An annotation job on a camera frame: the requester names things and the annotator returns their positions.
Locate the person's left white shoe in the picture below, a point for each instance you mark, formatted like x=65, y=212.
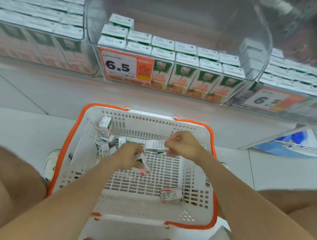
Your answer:
x=51, y=163

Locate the pile of small juice cartons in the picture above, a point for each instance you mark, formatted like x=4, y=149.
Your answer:
x=104, y=147

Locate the person's right forearm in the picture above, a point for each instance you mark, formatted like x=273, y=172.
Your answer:
x=254, y=211

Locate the bin of juice cartons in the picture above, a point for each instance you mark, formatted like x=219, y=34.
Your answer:
x=189, y=75
x=34, y=21
x=294, y=74

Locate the clear plastic shelf bin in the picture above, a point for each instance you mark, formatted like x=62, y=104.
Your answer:
x=205, y=18
x=305, y=114
x=93, y=55

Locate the person's left hand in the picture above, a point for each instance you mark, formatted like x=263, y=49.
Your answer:
x=126, y=157

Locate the blue plastic packet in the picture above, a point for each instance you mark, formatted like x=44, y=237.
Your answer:
x=294, y=136

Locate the person's white shoe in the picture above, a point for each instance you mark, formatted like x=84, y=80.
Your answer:
x=51, y=163
x=224, y=166

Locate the person's leg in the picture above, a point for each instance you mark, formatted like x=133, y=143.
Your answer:
x=8, y=190
x=301, y=206

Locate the juice carton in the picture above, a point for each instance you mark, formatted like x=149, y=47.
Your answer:
x=143, y=169
x=154, y=145

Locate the person's right white shoe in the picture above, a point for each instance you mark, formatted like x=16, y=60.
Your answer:
x=224, y=166

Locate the person's left leg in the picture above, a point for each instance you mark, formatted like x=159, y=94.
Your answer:
x=8, y=190

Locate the person's right hand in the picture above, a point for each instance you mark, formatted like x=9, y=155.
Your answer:
x=188, y=146

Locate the orange white price tag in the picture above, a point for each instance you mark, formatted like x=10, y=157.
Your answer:
x=121, y=66
x=264, y=99

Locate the person's left forearm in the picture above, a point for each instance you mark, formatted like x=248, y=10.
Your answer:
x=52, y=211

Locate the person's right leg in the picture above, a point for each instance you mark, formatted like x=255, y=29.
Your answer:
x=301, y=206

